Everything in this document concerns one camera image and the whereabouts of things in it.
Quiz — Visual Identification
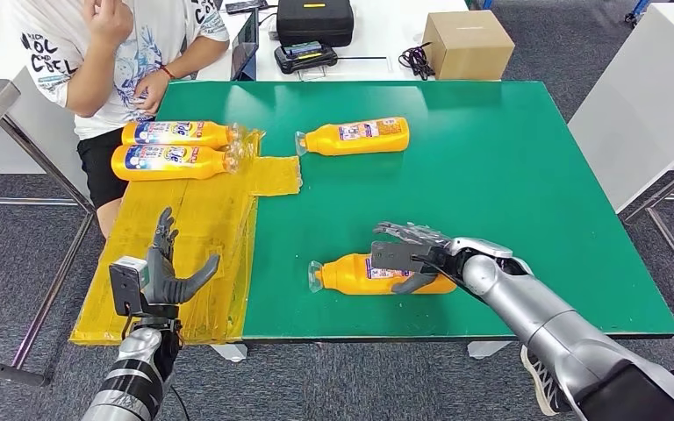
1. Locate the person's left hand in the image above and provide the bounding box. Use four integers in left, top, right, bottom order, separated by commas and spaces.
133, 69, 170, 116

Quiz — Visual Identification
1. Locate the person's right hand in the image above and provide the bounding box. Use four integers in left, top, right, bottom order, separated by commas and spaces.
81, 0, 134, 47

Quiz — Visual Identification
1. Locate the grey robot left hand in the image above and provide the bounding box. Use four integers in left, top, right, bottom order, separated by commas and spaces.
141, 207, 222, 309

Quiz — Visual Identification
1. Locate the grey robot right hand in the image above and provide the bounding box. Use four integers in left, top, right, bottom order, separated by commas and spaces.
372, 221, 460, 295

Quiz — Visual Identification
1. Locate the orange plastic detergent bottle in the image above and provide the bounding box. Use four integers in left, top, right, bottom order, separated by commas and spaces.
110, 143, 242, 182
295, 117, 411, 157
120, 120, 244, 151
307, 253, 459, 296

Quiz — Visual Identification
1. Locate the person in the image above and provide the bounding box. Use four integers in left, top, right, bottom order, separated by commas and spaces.
8, 0, 232, 239

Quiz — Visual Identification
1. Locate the white table foot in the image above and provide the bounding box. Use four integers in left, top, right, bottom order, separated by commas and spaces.
467, 340, 513, 360
209, 344, 249, 362

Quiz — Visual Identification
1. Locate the dark tablet computer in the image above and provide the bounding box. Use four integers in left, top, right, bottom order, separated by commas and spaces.
231, 8, 261, 82

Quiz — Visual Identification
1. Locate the white table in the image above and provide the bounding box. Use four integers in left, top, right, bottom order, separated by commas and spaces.
567, 3, 674, 309
0, 5, 118, 225

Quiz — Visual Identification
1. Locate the black smartphone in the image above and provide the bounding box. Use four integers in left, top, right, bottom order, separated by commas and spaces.
225, 0, 269, 15

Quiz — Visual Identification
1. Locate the black handheld controller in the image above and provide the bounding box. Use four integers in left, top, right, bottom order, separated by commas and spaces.
273, 40, 339, 75

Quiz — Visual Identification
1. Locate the black hard carrying case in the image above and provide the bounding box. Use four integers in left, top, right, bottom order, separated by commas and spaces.
276, 0, 355, 48

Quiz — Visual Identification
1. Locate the person's leg with sneaker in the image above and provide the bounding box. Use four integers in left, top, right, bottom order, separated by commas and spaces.
520, 344, 674, 417

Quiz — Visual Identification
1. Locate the brown cardboard box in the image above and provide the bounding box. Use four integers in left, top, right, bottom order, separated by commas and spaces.
421, 10, 516, 81

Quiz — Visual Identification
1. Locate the white desk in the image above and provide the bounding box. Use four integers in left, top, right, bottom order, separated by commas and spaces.
197, 0, 502, 82

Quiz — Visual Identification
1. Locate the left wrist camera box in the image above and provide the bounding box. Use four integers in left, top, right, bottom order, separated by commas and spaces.
108, 255, 151, 318

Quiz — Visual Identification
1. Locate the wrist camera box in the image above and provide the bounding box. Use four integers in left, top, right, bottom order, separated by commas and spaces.
369, 240, 431, 275
108, 255, 151, 318

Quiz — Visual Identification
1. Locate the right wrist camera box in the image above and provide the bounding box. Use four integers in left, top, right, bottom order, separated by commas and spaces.
369, 240, 431, 275

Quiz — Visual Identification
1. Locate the black coiled cable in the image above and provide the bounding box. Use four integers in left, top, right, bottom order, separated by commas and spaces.
397, 40, 436, 81

